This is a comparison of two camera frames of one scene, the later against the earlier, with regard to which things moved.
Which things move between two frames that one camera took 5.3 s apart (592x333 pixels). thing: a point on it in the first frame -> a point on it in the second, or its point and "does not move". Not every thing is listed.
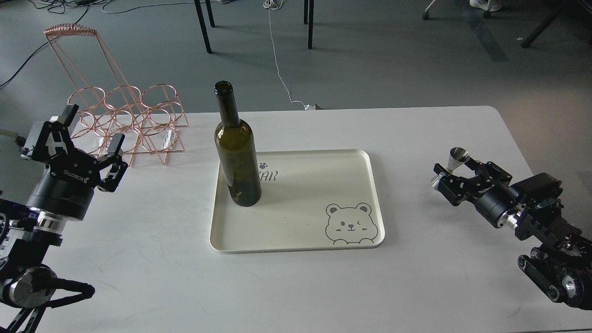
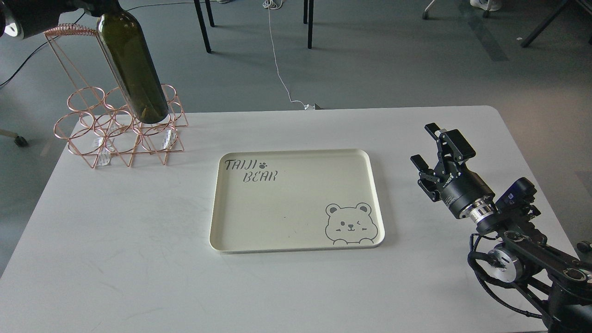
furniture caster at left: (19, 139) does not move
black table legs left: (198, 6) does not move
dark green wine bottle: (236, 149) -> (126, 45)
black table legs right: (308, 19) does not move
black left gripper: (66, 186) -> (27, 18)
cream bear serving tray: (309, 200) does not move
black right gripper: (491, 199) -> (458, 188)
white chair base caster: (487, 5) does not move
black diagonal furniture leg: (543, 26) does not move
